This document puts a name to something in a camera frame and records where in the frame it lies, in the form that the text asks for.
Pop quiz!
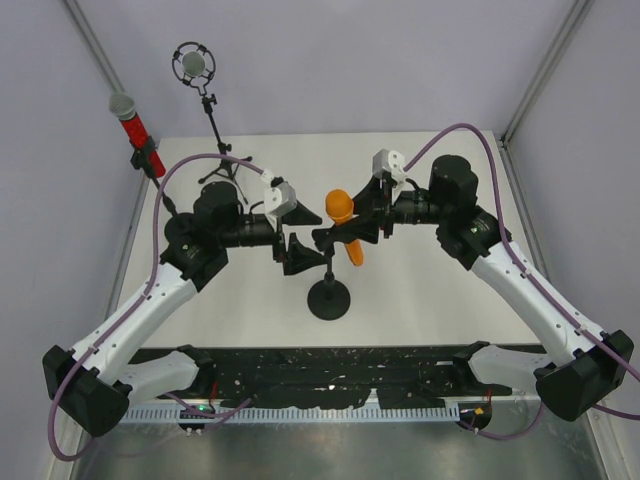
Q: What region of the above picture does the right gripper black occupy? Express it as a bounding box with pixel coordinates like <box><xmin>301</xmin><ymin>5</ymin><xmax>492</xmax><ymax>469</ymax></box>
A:
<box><xmin>335</xmin><ymin>173</ymin><xmax>450</xmax><ymax>244</ymax></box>

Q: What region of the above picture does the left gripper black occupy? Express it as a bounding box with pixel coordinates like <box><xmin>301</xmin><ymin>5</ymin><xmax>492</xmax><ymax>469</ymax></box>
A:
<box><xmin>219</xmin><ymin>200</ymin><xmax>329</xmax><ymax>273</ymax></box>

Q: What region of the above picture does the orange microphone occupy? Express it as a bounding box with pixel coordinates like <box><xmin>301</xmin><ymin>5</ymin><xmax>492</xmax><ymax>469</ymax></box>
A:
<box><xmin>325</xmin><ymin>189</ymin><xmax>364</xmax><ymax>267</ymax></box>

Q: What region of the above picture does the black round-base mic stand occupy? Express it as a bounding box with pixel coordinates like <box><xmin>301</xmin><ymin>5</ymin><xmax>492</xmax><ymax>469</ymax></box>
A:
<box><xmin>307</xmin><ymin>228</ymin><xmax>351</xmax><ymax>321</ymax></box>

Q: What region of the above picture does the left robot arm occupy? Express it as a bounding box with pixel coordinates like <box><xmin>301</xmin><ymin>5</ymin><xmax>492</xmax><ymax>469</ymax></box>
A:
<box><xmin>43</xmin><ymin>179</ymin><xmax>324</xmax><ymax>438</ymax></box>

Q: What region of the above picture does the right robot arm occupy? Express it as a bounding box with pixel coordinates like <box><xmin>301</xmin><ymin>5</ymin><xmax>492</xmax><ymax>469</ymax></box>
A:
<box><xmin>312</xmin><ymin>155</ymin><xmax>634</xmax><ymax>421</ymax></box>

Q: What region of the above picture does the black round-base stand left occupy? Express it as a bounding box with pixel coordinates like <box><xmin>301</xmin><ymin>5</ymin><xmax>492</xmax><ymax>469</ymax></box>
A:
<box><xmin>131</xmin><ymin>136</ymin><xmax>195</xmax><ymax>253</ymax></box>

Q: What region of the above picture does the red microphone silver grille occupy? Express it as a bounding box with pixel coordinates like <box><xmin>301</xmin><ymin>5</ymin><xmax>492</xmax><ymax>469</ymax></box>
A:
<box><xmin>108</xmin><ymin>92</ymin><xmax>166</xmax><ymax>179</ymax></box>

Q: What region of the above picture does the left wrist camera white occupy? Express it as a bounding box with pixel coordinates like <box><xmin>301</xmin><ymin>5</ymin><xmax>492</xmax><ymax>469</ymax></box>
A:
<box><xmin>260</xmin><ymin>169</ymin><xmax>298</xmax><ymax>218</ymax></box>

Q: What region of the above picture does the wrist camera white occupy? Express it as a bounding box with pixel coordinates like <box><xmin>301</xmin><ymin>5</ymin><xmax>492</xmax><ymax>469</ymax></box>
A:
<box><xmin>372</xmin><ymin>149</ymin><xmax>407</xmax><ymax>183</ymax></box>
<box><xmin>260</xmin><ymin>169</ymin><xmax>298</xmax><ymax>218</ymax></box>

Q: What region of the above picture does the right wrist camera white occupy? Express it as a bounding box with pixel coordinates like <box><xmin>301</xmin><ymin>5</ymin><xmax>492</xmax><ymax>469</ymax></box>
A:
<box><xmin>372</xmin><ymin>149</ymin><xmax>407</xmax><ymax>183</ymax></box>

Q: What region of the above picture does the black front rail base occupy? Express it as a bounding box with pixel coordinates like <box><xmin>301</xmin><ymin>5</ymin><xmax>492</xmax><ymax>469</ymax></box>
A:
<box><xmin>134</xmin><ymin>342</ymin><xmax>546</xmax><ymax>409</ymax></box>

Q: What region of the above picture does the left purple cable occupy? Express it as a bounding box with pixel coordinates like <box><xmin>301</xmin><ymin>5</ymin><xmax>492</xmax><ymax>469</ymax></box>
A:
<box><xmin>48</xmin><ymin>152</ymin><xmax>269</xmax><ymax>461</ymax></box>

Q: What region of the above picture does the white slotted cable duct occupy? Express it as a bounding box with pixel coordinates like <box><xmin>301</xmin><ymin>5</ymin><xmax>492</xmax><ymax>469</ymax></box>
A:
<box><xmin>120</xmin><ymin>403</ymin><xmax>460</xmax><ymax>425</ymax></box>

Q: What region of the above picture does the right aluminium frame post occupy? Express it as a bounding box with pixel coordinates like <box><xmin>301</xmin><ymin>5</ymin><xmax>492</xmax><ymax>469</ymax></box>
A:
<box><xmin>500</xmin><ymin>0</ymin><xmax>595</xmax><ymax>148</ymax></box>

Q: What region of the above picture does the aluminium frame post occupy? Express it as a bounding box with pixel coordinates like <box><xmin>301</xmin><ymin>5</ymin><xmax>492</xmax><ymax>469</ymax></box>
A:
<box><xmin>60</xmin><ymin>0</ymin><xmax>125</xmax><ymax>93</ymax></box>
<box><xmin>500</xmin><ymin>0</ymin><xmax>595</xmax><ymax>148</ymax></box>

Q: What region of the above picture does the left aluminium frame post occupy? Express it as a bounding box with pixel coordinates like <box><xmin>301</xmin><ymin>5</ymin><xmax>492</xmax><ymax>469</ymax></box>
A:
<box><xmin>60</xmin><ymin>0</ymin><xmax>125</xmax><ymax>93</ymax></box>

